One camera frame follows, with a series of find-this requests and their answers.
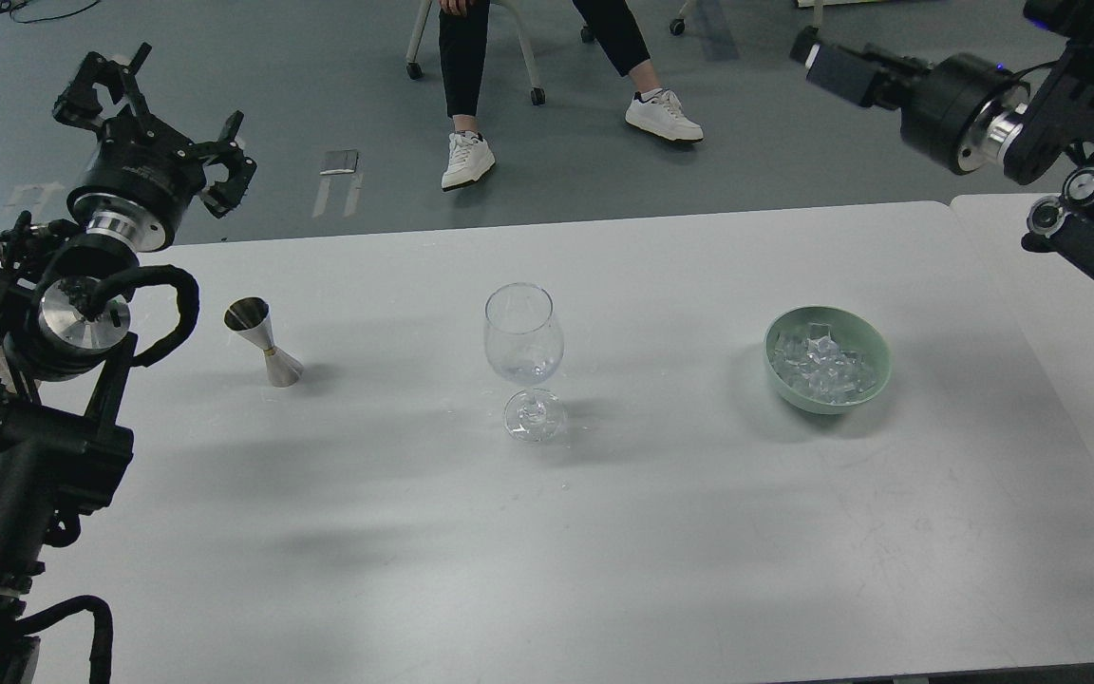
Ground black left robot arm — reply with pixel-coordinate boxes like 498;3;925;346
0;44;256;683

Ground green bowl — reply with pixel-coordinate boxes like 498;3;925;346
763;306;894;416

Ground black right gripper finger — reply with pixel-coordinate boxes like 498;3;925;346
789;26;933;107

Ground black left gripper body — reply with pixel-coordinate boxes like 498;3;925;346
66;120;218;253

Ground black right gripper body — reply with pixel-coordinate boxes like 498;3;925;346
900;53;1029;175

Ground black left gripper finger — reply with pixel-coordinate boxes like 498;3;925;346
191;111;257;219
53;42;160;143

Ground seated person legs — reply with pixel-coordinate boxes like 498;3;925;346
438;0;705;193

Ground pile of ice cubes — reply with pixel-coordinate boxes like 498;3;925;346
767;321;884;406

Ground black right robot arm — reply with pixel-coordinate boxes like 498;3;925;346
790;1;1094;281

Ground clear wine glass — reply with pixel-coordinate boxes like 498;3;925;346
482;282;566;445

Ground grey floor tape patch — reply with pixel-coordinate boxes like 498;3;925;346
318;148;360;177

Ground white rolling chair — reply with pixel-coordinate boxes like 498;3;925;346
404;1;546;105

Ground steel cocktail jigger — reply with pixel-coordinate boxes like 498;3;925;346
224;297;304;387

